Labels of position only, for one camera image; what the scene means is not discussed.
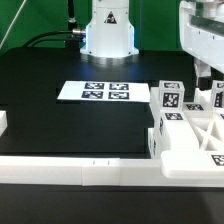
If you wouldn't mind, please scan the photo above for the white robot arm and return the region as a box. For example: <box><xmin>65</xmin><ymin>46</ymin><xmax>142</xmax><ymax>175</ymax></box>
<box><xmin>80</xmin><ymin>0</ymin><xmax>224</xmax><ymax>81</ymax></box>

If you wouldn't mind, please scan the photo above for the white left block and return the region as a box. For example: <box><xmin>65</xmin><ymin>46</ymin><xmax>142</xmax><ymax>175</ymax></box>
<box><xmin>0</xmin><ymin>111</ymin><xmax>8</xmax><ymax>137</ymax></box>

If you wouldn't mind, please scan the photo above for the white front rail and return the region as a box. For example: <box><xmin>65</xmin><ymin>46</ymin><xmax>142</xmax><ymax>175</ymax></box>
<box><xmin>0</xmin><ymin>156</ymin><xmax>224</xmax><ymax>188</ymax></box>

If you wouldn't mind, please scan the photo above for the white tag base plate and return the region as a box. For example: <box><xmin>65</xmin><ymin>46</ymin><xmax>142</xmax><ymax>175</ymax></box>
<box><xmin>58</xmin><ymin>81</ymin><xmax>150</xmax><ymax>103</ymax></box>

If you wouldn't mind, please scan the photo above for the white chair seat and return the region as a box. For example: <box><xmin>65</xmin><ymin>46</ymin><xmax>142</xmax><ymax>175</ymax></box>
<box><xmin>148</xmin><ymin>128</ymin><xmax>156</xmax><ymax>159</ymax></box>

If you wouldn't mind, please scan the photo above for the black cable with connector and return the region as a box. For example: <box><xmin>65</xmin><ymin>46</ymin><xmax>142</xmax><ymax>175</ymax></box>
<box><xmin>22</xmin><ymin>27</ymin><xmax>87</xmax><ymax>48</ymax></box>

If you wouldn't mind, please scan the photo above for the white tagged cube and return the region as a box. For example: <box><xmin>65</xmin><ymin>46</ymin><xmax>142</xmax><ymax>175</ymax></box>
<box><xmin>211</xmin><ymin>80</ymin><xmax>224</xmax><ymax>109</ymax></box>
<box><xmin>159</xmin><ymin>80</ymin><xmax>185</xmax><ymax>111</ymax></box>

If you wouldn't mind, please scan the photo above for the white chair back frame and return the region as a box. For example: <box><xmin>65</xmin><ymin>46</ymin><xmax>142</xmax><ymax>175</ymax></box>
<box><xmin>150</xmin><ymin>87</ymin><xmax>224</xmax><ymax>180</ymax></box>

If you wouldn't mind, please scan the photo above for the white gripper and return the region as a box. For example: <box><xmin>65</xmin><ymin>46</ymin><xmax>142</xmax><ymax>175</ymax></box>
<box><xmin>179</xmin><ymin>0</ymin><xmax>224</xmax><ymax>91</ymax></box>

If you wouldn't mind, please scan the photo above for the thin grey rod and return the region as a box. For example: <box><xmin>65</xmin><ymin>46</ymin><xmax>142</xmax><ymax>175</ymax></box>
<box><xmin>0</xmin><ymin>0</ymin><xmax>27</xmax><ymax>51</ymax></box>

